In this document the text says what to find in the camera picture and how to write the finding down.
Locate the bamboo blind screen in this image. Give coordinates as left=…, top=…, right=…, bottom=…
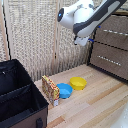
left=0, top=0, right=128, bottom=83

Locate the blue plastic bowl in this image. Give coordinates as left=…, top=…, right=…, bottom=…
left=55, top=82, right=74, bottom=100

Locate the black fabric storage bag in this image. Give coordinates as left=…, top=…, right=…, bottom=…
left=0, top=59, right=50, bottom=128

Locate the yellow plastic bowl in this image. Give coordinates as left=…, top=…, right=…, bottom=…
left=69, top=76, right=88, bottom=91

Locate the brown drawer cabinet frame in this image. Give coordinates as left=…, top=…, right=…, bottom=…
left=87, top=9, right=128, bottom=84

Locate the brown drawer with longer handle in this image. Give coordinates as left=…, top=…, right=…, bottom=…
left=89, top=42, right=128, bottom=81

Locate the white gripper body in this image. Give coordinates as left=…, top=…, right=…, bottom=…
left=73, top=32, right=91, bottom=47

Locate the granola bars cardboard box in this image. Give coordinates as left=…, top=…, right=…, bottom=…
left=41, top=75, right=61, bottom=107

